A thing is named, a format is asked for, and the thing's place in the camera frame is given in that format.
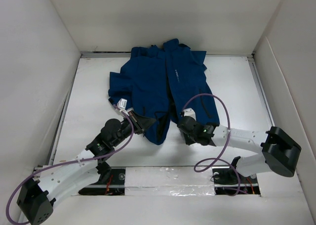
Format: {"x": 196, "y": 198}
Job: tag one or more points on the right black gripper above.
{"x": 188, "y": 141}

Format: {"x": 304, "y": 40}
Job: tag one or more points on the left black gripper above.
{"x": 140, "y": 123}

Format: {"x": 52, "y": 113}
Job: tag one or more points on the blue zip-up jacket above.
{"x": 159, "y": 82}

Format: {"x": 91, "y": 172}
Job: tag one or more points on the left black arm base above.
{"x": 110, "y": 183}

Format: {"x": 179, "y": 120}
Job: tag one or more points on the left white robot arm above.
{"x": 38, "y": 198}

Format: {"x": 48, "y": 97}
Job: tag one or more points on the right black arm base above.
{"x": 226, "y": 182}

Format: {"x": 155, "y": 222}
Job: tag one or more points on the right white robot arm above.
{"x": 274, "y": 150}

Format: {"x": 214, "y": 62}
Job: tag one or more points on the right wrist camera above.
{"x": 189, "y": 112}

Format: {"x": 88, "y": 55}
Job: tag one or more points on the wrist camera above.
{"x": 122, "y": 103}
{"x": 189, "y": 112}

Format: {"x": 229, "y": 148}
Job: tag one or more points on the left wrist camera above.
{"x": 122, "y": 103}

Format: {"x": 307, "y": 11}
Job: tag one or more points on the silver aluminium rail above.
{"x": 260, "y": 90}

